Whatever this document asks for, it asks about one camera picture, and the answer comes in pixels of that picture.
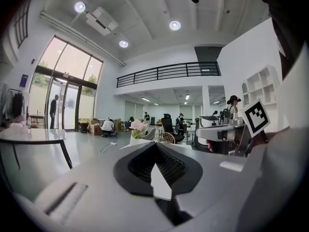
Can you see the cardboard boxes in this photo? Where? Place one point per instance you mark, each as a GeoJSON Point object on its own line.
{"type": "Point", "coordinates": [94, 127]}

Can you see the clothes rack with garments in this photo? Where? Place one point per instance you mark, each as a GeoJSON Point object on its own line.
{"type": "Point", "coordinates": [14, 105]}

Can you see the black balcony railing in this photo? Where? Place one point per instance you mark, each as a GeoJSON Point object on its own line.
{"type": "Point", "coordinates": [169, 72]}

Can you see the white vase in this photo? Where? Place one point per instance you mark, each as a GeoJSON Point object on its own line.
{"type": "Point", "coordinates": [135, 141]}

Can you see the rattan chair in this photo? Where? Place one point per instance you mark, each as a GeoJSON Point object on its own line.
{"type": "Point", "coordinates": [166, 137]}

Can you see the white wheeled machine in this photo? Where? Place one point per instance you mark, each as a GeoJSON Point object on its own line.
{"type": "Point", "coordinates": [207, 122]}

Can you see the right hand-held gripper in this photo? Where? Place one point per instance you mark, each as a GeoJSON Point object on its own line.
{"type": "Point", "coordinates": [256, 116]}

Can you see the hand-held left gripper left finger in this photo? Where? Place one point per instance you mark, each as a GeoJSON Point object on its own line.
{"type": "Point", "coordinates": [131, 171]}

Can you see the white table with black legs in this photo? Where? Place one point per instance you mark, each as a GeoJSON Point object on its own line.
{"type": "Point", "coordinates": [36, 135]}

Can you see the glass entrance door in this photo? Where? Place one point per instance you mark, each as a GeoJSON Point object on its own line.
{"type": "Point", "coordinates": [65, 81]}

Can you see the black office chair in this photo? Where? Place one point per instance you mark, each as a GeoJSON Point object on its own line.
{"type": "Point", "coordinates": [169, 127]}

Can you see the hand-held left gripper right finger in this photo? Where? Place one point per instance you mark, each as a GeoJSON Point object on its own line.
{"type": "Point", "coordinates": [183, 173]}

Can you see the white wall shelf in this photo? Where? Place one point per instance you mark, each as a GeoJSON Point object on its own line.
{"type": "Point", "coordinates": [262, 86]}

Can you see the round ceiling light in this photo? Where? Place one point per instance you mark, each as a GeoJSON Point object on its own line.
{"type": "Point", "coordinates": [80, 7]}
{"type": "Point", "coordinates": [175, 25]}
{"type": "Point", "coordinates": [123, 43]}

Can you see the blue wall sign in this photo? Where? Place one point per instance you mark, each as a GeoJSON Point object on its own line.
{"type": "Point", "coordinates": [24, 80]}

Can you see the person's dark top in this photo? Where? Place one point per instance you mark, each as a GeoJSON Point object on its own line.
{"type": "Point", "coordinates": [285, 20]}

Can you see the pink flowers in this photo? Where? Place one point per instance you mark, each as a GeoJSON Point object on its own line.
{"type": "Point", "coordinates": [138, 127]}

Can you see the person's right hand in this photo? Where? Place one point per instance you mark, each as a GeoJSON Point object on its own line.
{"type": "Point", "coordinates": [209, 145]}

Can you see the white ceiling air conditioner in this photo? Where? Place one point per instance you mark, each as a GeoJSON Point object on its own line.
{"type": "Point", "coordinates": [101, 20]}

